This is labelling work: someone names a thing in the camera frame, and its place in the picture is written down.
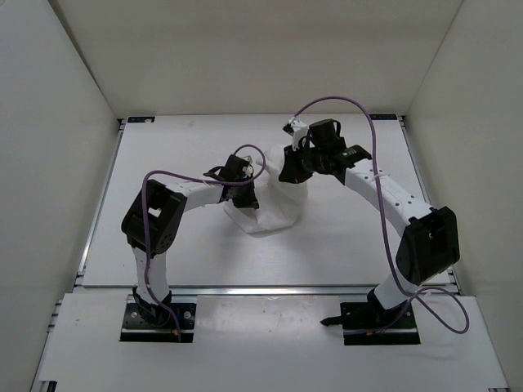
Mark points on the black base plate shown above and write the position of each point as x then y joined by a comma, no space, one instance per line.
363,326
135,328

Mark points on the blue corner label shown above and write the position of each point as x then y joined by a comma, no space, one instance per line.
383,117
141,119

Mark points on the left blue corner label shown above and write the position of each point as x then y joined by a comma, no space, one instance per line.
141,119

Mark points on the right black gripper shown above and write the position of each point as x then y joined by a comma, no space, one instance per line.
292,172

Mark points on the aluminium front rail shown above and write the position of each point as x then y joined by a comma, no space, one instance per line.
255,290

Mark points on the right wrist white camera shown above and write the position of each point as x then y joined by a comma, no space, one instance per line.
297,130

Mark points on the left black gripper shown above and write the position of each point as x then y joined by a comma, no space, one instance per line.
249,202

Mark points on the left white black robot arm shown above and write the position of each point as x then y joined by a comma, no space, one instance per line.
153,220

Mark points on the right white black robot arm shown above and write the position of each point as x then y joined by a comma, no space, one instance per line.
428,235

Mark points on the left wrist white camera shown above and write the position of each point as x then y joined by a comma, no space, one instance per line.
247,163

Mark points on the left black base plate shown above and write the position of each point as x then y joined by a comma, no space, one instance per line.
135,328

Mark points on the wrist white camera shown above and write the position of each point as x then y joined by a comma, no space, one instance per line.
247,163
297,130

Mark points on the right blue corner label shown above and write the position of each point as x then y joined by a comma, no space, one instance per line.
383,117

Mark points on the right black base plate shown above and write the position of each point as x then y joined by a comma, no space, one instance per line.
363,326

